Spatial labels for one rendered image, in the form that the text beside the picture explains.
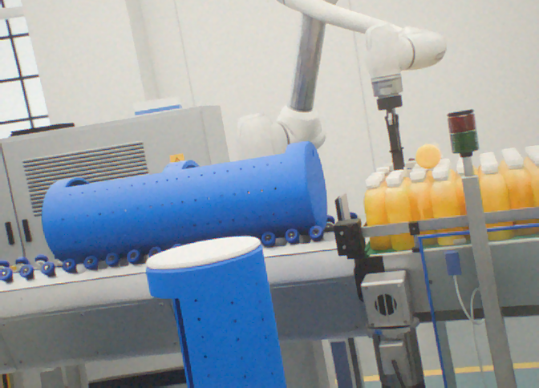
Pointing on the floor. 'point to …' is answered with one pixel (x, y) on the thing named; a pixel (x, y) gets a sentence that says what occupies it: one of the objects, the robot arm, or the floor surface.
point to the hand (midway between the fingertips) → (398, 162)
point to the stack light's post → (487, 281)
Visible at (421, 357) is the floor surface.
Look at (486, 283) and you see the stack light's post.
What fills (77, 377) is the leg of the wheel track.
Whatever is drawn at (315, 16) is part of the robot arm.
